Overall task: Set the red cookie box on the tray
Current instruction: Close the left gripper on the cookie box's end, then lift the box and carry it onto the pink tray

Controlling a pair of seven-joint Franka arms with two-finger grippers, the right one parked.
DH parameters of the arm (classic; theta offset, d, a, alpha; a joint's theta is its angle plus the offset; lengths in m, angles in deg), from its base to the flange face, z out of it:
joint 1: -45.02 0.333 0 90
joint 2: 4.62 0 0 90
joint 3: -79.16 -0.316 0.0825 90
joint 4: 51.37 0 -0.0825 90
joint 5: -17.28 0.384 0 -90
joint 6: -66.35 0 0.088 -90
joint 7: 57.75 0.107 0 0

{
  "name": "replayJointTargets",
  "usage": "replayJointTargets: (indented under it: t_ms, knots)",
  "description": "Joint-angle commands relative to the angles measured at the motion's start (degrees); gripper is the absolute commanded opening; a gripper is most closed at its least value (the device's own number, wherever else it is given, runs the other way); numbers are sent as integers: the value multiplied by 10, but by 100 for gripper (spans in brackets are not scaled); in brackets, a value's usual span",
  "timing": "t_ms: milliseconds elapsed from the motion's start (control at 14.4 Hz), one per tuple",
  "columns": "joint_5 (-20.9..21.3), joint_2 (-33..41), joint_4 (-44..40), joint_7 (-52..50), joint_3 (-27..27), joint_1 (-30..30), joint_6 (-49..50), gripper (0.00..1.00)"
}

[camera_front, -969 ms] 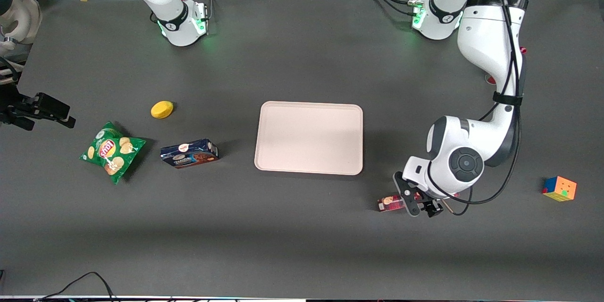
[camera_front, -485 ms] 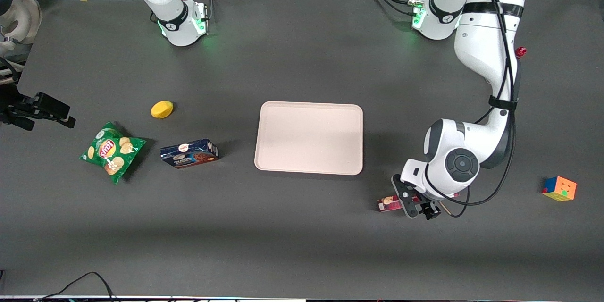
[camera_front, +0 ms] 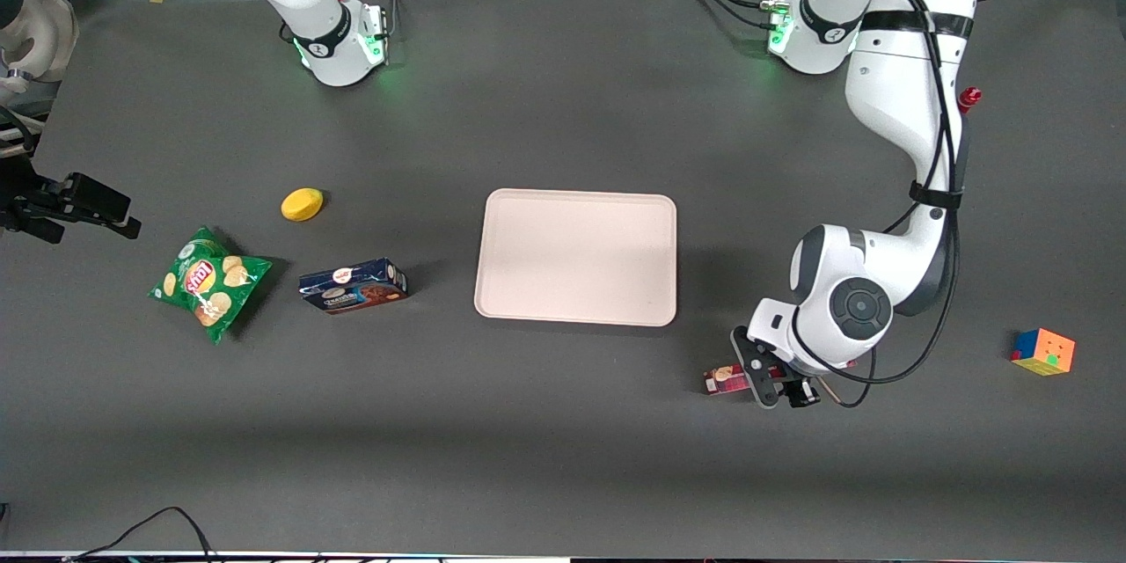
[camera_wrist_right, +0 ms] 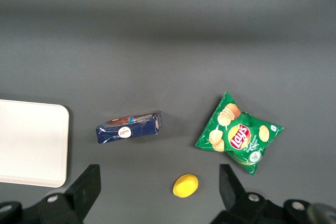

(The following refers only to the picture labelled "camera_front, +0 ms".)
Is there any long red cookie box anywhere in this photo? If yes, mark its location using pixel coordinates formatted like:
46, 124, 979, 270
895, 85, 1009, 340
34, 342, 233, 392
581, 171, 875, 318
703, 358, 858, 396

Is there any pale pink plastic tray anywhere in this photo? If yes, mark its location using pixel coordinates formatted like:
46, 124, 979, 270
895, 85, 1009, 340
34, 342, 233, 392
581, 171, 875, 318
473, 187, 679, 328

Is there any thin black cable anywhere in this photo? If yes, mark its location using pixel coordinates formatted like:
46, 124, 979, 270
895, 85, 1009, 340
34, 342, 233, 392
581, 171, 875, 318
60, 506, 217, 563

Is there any dark blue cookie box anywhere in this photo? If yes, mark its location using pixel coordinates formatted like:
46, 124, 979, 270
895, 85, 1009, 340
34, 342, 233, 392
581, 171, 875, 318
297, 258, 410, 316

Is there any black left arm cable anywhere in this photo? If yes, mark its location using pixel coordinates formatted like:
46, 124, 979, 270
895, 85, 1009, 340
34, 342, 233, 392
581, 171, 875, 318
792, 0, 970, 411

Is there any yellow lemon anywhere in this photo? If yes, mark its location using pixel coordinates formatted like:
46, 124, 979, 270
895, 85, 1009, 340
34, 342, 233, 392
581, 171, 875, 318
281, 187, 325, 223

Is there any green chips bag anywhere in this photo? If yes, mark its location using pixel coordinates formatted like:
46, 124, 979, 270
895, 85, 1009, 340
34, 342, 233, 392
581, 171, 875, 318
148, 226, 274, 345

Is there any colourful puzzle cube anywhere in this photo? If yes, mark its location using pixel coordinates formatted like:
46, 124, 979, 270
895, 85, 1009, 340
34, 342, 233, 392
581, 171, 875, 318
1011, 327, 1077, 377

